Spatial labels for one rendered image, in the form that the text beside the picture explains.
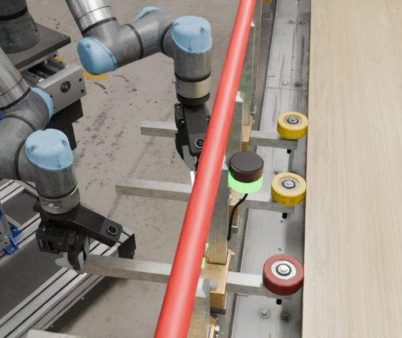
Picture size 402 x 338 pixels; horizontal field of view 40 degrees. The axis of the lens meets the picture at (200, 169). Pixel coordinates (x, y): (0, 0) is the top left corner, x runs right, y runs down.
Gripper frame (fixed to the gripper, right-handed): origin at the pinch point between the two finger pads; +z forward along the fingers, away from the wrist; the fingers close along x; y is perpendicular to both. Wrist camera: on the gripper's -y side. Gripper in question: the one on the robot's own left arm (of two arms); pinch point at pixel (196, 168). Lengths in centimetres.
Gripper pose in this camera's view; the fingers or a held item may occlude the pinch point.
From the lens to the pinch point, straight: 125.9
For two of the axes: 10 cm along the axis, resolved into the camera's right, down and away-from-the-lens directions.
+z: 0.1, 7.5, 6.6
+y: -1.9, -6.5, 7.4
